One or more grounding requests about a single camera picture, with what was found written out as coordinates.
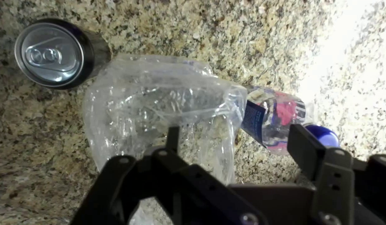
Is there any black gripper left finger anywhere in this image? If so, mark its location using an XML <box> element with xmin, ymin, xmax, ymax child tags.
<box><xmin>69</xmin><ymin>125</ymin><xmax>266</xmax><ymax>225</ymax></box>

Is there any clear water bottle blue cap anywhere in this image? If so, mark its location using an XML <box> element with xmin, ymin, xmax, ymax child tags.
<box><xmin>241</xmin><ymin>86</ymin><xmax>342</xmax><ymax>156</ymax></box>

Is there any clear plastic bag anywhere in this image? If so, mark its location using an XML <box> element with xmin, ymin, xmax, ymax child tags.
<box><xmin>81</xmin><ymin>53</ymin><xmax>249</xmax><ymax>225</ymax></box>

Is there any black drink can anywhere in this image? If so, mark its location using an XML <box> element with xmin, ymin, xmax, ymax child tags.
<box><xmin>14</xmin><ymin>17</ymin><xmax>113</xmax><ymax>90</ymax></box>

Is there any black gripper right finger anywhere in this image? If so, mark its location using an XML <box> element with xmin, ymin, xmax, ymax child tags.
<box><xmin>286</xmin><ymin>122</ymin><xmax>386</xmax><ymax>225</ymax></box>

